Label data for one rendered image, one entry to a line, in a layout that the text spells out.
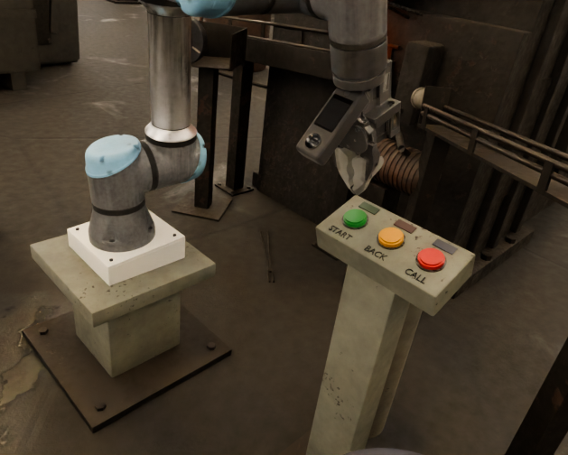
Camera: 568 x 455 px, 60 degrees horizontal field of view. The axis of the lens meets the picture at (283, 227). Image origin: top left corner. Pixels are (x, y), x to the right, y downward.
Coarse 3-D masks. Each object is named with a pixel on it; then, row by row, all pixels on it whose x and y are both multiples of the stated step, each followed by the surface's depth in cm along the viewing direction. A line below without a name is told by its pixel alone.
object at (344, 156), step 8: (336, 152) 76; (344, 152) 75; (352, 152) 76; (336, 160) 78; (344, 160) 76; (344, 168) 77; (352, 168) 78; (344, 176) 78; (352, 176) 79; (352, 184) 79; (352, 192) 81
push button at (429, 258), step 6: (420, 252) 76; (426, 252) 75; (432, 252) 75; (438, 252) 75; (420, 258) 75; (426, 258) 74; (432, 258) 74; (438, 258) 74; (444, 258) 74; (420, 264) 75; (426, 264) 74; (432, 264) 74; (438, 264) 74
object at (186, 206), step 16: (208, 32) 184; (224, 32) 183; (240, 32) 173; (208, 48) 187; (224, 48) 186; (240, 48) 177; (192, 64) 173; (208, 64) 174; (224, 64) 175; (240, 64) 187; (208, 80) 179; (208, 96) 182; (208, 112) 185; (208, 128) 188; (208, 144) 191; (208, 160) 195; (208, 176) 198; (192, 192) 217; (208, 192) 202; (176, 208) 203; (192, 208) 205; (208, 208) 206; (224, 208) 208
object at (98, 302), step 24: (48, 240) 120; (48, 264) 112; (72, 264) 113; (168, 264) 118; (192, 264) 119; (72, 288) 106; (96, 288) 107; (120, 288) 108; (144, 288) 109; (168, 288) 112; (96, 312) 101; (120, 312) 105
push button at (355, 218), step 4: (348, 212) 84; (352, 212) 84; (356, 212) 84; (360, 212) 84; (364, 212) 84; (344, 216) 84; (348, 216) 84; (352, 216) 83; (356, 216) 83; (360, 216) 83; (364, 216) 83; (344, 220) 83; (348, 220) 83; (352, 220) 83; (356, 220) 82; (360, 220) 82; (364, 220) 83; (348, 224) 83; (352, 224) 82; (356, 224) 82; (360, 224) 82; (364, 224) 83
